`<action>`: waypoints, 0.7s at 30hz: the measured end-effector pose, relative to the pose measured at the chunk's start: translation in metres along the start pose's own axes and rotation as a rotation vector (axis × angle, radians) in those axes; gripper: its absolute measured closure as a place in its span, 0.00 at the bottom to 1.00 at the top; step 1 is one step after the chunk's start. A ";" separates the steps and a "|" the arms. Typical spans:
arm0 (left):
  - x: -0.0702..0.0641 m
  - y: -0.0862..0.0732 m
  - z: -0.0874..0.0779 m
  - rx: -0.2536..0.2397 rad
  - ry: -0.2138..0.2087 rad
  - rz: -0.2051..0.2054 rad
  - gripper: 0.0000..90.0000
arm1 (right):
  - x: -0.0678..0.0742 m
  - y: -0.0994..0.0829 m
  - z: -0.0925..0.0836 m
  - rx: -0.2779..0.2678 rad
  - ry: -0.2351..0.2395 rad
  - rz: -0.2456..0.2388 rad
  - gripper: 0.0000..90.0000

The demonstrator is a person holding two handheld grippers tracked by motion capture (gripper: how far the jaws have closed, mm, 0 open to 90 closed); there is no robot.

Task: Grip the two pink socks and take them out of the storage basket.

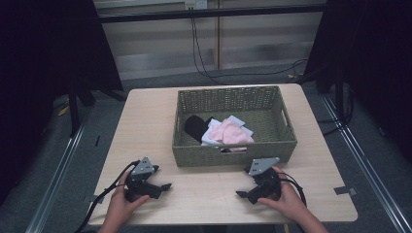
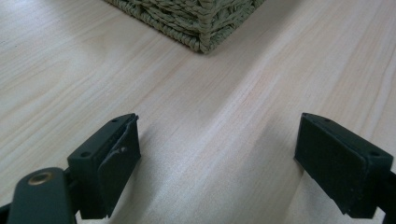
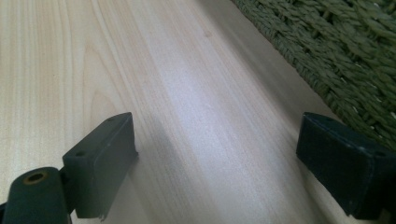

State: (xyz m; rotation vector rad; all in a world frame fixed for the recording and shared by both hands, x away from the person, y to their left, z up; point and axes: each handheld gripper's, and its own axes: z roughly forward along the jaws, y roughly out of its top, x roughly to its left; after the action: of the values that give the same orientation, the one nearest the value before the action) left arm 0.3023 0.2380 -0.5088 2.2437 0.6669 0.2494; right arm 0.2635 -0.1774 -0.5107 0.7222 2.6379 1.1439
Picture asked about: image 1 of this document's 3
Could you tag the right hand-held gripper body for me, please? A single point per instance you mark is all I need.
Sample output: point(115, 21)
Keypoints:
point(267, 184)

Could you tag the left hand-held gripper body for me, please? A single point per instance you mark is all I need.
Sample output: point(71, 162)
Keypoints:
point(142, 168)

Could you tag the pink sock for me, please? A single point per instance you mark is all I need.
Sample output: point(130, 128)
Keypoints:
point(230, 133)

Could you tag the white sock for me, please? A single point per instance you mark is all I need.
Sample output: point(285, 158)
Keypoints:
point(238, 120)

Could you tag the green woven basket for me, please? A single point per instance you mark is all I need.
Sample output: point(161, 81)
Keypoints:
point(265, 118)

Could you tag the black sock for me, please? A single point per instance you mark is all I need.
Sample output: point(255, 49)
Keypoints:
point(195, 126)

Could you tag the person's right hand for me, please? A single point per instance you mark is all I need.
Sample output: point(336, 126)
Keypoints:
point(290, 202)

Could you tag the person's left hand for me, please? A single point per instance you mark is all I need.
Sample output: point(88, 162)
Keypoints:
point(120, 207)

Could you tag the grey tape strip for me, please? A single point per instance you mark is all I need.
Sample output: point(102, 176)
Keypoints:
point(96, 198)
point(345, 190)

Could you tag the black metal stand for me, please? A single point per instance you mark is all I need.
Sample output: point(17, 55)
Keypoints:
point(339, 97)
point(73, 110)

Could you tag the yellow scrap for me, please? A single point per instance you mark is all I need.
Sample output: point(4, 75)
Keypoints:
point(63, 111)

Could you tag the black curtain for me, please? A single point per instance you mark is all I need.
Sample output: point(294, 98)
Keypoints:
point(48, 64)
point(372, 64)

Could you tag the black horizontal bar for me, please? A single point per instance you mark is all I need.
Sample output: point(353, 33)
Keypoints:
point(210, 13)

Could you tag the metal floor rail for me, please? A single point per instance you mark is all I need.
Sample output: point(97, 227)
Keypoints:
point(366, 168)
point(55, 184)

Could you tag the white wall socket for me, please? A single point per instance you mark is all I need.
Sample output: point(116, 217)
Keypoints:
point(196, 4)

